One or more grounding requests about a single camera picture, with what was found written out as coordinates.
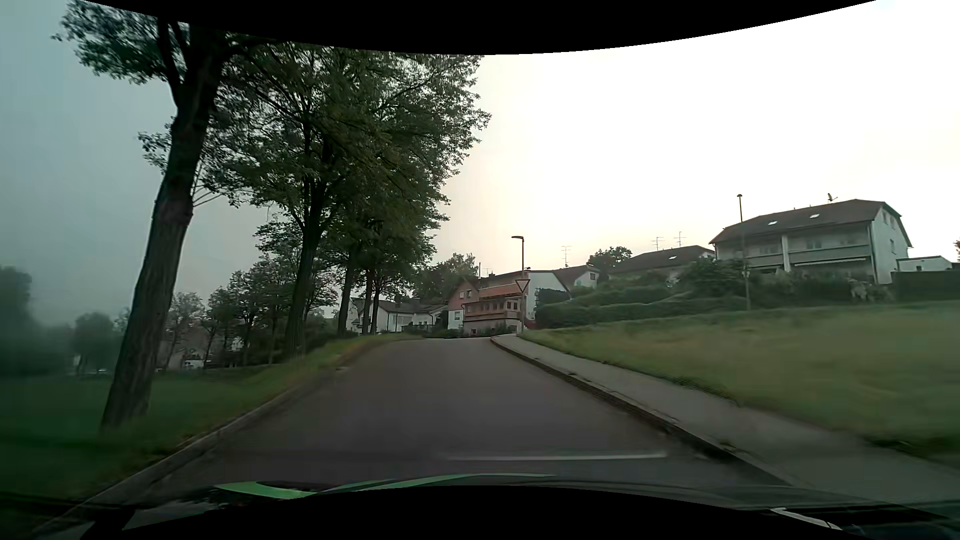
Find pink house with balconies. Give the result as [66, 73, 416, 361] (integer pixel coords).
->
[447, 270, 570, 336]

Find white house red roof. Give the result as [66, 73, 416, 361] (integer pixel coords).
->
[552, 264, 602, 294]

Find grey asphalt road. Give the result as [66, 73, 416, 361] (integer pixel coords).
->
[71, 335, 789, 511]

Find row of trees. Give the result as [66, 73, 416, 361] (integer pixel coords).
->
[138, 41, 492, 361]

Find house with dark roof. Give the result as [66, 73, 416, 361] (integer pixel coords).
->
[609, 244, 716, 285]

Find car's own bonnet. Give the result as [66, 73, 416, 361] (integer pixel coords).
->
[30, 472, 960, 540]

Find small trees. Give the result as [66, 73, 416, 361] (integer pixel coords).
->
[153, 258, 301, 371]

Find grey pavement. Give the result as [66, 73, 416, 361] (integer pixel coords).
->
[491, 333, 960, 505]

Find grass bank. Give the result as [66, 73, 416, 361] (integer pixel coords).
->
[521, 300, 960, 459]

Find large leaning tree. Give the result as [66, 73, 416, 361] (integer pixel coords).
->
[54, 0, 260, 432]

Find white house with balconies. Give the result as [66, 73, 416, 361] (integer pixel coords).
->
[708, 198, 914, 286]

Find grass verge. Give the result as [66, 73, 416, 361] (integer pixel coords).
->
[0, 332, 421, 502]

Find low white building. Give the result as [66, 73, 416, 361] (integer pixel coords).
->
[896, 255, 954, 273]

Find trees in haze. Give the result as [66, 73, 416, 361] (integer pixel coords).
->
[0, 264, 125, 378]

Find dark hedge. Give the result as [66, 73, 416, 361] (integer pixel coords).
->
[891, 269, 960, 303]

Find lamp post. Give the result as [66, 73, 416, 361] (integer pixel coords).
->
[511, 234, 526, 335]
[735, 193, 752, 311]

